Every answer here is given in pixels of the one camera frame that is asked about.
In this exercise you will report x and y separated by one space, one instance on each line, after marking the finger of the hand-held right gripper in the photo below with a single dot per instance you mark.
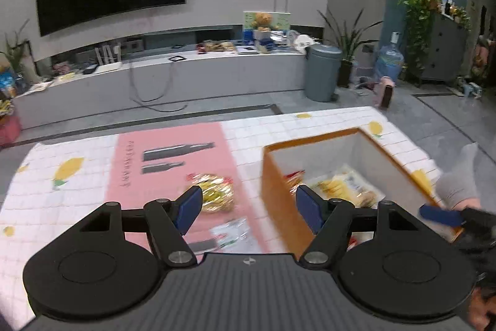
441 215

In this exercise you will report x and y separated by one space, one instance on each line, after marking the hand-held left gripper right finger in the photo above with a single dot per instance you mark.
310 209

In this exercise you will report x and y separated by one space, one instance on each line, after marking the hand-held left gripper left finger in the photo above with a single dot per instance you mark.
188 209

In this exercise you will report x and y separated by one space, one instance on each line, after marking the orange cardboard box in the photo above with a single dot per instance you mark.
286 199

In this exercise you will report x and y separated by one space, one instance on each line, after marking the yellow foil snack packet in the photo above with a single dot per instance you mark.
217 193

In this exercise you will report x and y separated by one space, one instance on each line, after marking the small red snack packet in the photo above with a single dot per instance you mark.
296 178

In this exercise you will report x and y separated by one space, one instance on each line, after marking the yellow chips bag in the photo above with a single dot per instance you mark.
348 183

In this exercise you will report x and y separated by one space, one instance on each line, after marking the clear bag of white balls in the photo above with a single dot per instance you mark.
232 234

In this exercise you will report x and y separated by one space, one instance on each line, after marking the person's right hand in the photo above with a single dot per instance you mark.
484 309

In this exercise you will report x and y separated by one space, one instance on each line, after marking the person's right foot grey sock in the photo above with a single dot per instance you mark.
459 179

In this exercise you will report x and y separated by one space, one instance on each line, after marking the pink printed mat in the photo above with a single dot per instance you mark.
174 141

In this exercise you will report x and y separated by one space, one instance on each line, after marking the white checked lemon tablecloth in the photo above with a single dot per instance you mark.
58 199

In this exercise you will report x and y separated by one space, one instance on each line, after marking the long grey media console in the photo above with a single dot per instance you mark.
213 79

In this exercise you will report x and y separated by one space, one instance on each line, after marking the grey trash can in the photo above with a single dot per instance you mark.
321 75

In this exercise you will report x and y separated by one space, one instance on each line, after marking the pink fabric item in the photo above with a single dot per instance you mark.
385 90

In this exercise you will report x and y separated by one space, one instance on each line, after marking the blue water jug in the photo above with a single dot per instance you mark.
389 61

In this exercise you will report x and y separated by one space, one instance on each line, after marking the white router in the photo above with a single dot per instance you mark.
108 66

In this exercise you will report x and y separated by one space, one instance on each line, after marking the pile of wrapped sweets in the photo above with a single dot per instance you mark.
216 46

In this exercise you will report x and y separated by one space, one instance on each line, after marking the long-leaf potted plant dark pot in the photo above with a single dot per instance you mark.
347 48

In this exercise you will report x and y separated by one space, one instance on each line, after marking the white rounded object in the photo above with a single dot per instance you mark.
306 43

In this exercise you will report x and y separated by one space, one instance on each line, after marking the grey drawer cabinet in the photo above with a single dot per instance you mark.
445 48

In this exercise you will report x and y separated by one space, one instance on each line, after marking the small black device box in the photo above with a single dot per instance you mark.
89 69

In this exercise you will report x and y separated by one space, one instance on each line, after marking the printed green backdrop card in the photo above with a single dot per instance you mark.
283 22

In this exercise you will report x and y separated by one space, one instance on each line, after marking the brown teddy bear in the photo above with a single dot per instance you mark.
263 22

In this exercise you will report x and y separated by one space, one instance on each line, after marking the pink storage box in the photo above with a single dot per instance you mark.
9 131

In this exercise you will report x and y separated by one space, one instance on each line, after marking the bushy green pothos plant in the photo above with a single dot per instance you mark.
418 13

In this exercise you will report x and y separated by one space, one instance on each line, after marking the stack of yellow black packets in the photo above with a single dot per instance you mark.
6 108

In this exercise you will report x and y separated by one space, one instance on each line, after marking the blue snack bag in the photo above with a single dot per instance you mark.
7 84

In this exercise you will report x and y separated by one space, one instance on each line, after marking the long-leaf plant glass vase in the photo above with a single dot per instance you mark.
15 55

